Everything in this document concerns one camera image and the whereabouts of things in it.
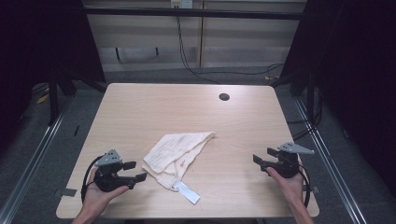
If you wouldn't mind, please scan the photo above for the thin black floor cable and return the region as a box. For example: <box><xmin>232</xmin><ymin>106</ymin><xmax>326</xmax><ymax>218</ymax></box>
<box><xmin>192</xmin><ymin>63</ymin><xmax>285</xmax><ymax>77</ymax></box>

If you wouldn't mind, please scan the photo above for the yellow floor marker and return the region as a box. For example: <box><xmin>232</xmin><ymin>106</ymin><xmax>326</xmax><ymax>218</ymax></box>
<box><xmin>35</xmin><ymin>92</ymin><xmax>50</xmax><ymax>105</ymax></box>

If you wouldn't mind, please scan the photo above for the person's left hand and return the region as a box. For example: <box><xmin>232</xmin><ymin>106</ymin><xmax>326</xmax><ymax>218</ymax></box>
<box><xmin>81</xmin><ymin>167</ymin><xmax>129</xmax><ymax>216</ymax></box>

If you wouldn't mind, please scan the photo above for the dark curtain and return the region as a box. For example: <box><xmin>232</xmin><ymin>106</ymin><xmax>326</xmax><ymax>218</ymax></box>
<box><xmin>279</xmin><ymin>0</ymin><xmax>396</xmax><ymax>199</ymax></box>
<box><xmin>0</xmin><ymin>0</ymin><xmax>106</xmax><ymax>153</ymax></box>

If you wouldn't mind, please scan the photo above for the cream cloth with white label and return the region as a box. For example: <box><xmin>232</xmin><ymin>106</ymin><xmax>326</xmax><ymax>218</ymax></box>
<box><xmin>141</xmin><ymin>131</ymin><xmax>217</xmax><ymax>205</ymax></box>

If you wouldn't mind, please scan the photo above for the aluminium floor rail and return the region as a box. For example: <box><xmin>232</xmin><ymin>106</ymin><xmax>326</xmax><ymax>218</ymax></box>
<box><xmin>293</xmin><ymin>97</ymin><xmax>369</xmax><ymax>224</ymax></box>
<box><xmin>0</xmin><ymin>95</ymin><xmax>75</xmax><ymax>224</ymax></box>

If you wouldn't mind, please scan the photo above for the black hanging power cable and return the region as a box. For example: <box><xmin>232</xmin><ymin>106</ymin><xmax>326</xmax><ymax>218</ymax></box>
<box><xmin>176</xmin><ymin>15</ymin><xmax>222</xmax><ymax>85</ymax></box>

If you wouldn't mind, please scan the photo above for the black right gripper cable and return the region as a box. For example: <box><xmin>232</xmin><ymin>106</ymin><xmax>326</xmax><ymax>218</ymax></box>
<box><xmin>297</xmin><ymin>163</ymin><xmax>312</xmax><ymax>208</ymax></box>

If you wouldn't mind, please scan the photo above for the black horizontal frame bar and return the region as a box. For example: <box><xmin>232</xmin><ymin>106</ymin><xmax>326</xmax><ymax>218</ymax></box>
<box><xmin>82</xmin><ymin>7</ymin><xmax>307</xmax><ymax>21</ymax></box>

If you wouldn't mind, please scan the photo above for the person's right hand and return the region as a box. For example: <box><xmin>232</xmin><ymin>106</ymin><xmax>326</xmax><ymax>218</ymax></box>
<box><xmin>265</xmin><ymin>167</ymin><xmax>304</xmax><ymax>208</ymax></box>

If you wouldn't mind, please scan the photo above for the white wall power outlet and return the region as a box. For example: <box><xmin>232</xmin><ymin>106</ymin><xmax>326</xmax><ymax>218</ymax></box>
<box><xmin>170</xmin><ymin>0</ymin><xmax>194</xmax><ymax>9</ymax></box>

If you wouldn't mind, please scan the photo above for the black metal stand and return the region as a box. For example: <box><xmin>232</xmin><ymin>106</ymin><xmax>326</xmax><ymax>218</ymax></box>
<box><xmin>47</xmin><ymin>69</ymin><xmax>78</xmax><ymax>127</ymax></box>
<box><xmin>269</xmin><ymin>68</ymin><xmax>316</xmax><ymax>123</ymax></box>

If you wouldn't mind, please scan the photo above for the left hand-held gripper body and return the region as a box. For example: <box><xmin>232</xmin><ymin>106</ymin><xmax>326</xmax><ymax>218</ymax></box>
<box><xmin>92</xmin><ymin>148</ymin><xmax>125</xmax><ymax>193</ymax></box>

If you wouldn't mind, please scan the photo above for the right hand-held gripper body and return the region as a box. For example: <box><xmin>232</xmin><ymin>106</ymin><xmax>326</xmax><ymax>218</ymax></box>
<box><xmin>269</xmin><ymin>142</ymin><xmax>316</xmax><ymax>179</ymax></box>

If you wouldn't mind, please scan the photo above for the bundle of black floor cables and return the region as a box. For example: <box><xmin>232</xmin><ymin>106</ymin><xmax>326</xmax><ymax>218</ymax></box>
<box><xmin>286</xmin><ymin>87</ymin><xmax>324</xmax><ymax>142</ymax></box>

